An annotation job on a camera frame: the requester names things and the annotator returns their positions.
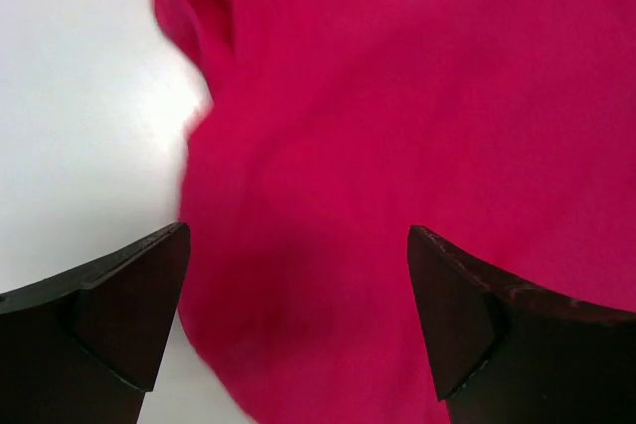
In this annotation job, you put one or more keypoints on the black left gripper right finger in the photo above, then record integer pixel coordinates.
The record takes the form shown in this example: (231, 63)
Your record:
(502, 349)

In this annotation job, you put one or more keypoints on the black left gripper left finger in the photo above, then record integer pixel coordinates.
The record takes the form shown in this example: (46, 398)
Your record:
(86, 345)

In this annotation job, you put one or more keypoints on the red t shirt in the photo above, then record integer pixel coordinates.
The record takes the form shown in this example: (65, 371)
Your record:
(506, 126)

